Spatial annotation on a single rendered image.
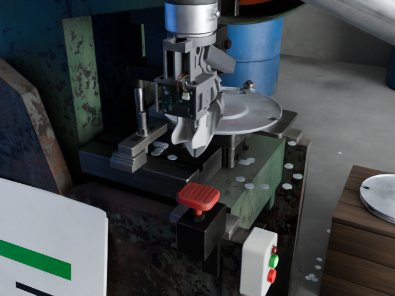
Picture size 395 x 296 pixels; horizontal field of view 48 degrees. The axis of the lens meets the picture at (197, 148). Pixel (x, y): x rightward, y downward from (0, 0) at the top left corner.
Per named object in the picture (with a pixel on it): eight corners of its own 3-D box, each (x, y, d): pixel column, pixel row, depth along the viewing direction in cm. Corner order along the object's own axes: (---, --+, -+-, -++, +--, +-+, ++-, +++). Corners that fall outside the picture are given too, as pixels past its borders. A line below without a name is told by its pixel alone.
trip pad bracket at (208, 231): (224, 275, 94) (227, 198, 85) (204, 306, 86) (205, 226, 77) (199, 265, 96) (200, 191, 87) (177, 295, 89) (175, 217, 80)
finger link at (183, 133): (165, 164, 72) (163, 112, 68) (183, 149, 77) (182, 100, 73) (181, 168, 71) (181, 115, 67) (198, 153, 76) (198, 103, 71)
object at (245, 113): (140, 119, 103) (140, 116, 102) (197, 83, 125) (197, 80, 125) (256, 145, 91) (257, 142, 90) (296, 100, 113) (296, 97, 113)
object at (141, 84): (221, 73, 115) (221, 53, 113) (184, 98, 100) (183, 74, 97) (168, 65, 122) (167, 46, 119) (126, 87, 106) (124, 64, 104)
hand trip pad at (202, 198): (221, 222, 83) (222, 188, 80) (207, 241, 79) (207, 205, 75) (188, 212, 86) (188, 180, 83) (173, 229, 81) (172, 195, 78)
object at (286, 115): (294, 159, 113) (299, 110, 106) (276, 185, 102) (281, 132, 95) (206, 138, 123) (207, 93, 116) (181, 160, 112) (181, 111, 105)
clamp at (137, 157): (171, 142, 109) (170, 103, 104) (132, 172, 96) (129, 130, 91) (151, 137, 111) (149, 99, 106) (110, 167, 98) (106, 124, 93)
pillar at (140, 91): (146, 123, 112) (143, 70, 105) (141, 125, 110) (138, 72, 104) (139, 121, 113) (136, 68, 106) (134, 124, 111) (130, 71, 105)
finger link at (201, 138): (181, 168, 71) (181, 115, 67) (198, 153, 76) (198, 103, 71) (198, 173, 70) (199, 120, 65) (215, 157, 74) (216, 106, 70)
